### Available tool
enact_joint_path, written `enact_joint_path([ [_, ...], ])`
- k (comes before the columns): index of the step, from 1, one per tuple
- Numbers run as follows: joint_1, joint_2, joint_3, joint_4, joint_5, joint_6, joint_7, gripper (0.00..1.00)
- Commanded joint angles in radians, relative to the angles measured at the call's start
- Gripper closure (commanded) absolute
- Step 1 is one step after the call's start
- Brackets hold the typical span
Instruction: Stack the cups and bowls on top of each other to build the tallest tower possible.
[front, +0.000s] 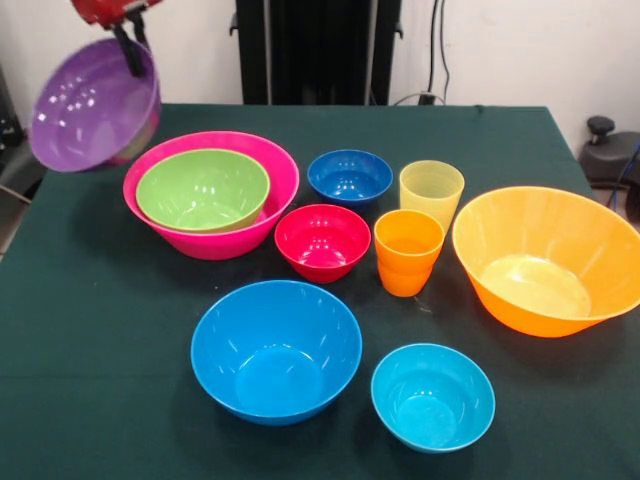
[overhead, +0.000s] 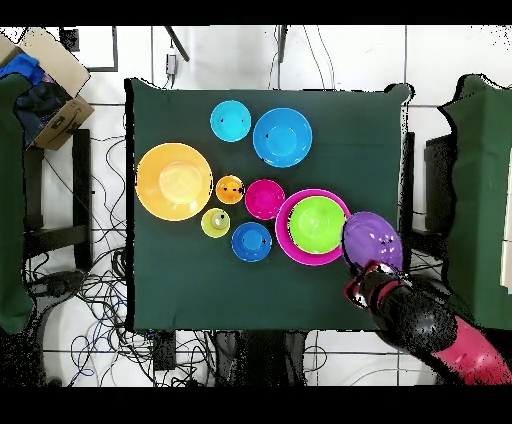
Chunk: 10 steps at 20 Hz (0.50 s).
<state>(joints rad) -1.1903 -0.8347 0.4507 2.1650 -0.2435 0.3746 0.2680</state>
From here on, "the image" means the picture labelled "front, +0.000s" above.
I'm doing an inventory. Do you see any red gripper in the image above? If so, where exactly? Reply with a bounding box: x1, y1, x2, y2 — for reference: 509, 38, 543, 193
69, 0, 164, 79

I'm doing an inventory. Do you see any purple plastic bowl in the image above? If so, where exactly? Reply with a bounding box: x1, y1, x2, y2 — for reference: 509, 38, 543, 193
30, 38, 163, 174

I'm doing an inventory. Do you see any green plastic bowl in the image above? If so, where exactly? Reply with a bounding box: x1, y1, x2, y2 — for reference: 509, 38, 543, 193
135, 148, 272, 234

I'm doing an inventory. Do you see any large pink plastic bowl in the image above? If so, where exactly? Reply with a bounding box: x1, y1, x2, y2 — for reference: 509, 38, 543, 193
122, 130, 301, 261

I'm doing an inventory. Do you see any small red plastic bowl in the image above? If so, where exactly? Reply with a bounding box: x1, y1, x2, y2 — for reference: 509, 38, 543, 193
273, 203, 372, 285

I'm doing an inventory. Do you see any black equipment box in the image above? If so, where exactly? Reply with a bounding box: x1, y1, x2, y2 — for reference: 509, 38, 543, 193
0, 64, 24, 149

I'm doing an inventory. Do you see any small dark blue bowl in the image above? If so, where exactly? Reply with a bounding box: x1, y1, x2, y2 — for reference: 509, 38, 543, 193
306, 148, 395, 211

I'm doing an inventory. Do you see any yellow plastic cup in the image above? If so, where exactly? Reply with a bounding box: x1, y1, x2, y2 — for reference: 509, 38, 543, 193
398, 159, 467, 236

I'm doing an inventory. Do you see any medium blue plastic bowl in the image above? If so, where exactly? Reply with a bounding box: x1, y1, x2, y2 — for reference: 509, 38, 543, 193
190, 279, 364, 427

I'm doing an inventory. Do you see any orange plastic cup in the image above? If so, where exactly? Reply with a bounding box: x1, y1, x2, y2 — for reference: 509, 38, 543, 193
377, 257, 434, 299
373, 209, 446, 275

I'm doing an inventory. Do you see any dark green tablecloth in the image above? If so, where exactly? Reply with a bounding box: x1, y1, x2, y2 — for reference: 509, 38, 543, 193
0, 102, 640, 480

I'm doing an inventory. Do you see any large orange plastic bowl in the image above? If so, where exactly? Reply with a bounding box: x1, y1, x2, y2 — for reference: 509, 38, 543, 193
451, 185, 640, 339

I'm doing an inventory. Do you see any small light blue bowl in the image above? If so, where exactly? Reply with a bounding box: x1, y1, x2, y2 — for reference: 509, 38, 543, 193
370, 342, 497, 455

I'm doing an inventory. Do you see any black pedestal leg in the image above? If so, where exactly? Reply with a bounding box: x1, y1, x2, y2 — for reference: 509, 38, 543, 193
578, 115, 640, 189
0, 144, 51, 201

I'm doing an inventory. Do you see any black wall cable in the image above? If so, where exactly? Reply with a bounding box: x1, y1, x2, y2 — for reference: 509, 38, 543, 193
427, 0, 452, 104

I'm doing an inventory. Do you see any blue cable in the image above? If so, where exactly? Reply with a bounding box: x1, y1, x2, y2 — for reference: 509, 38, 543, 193
605, 148, 640, 211

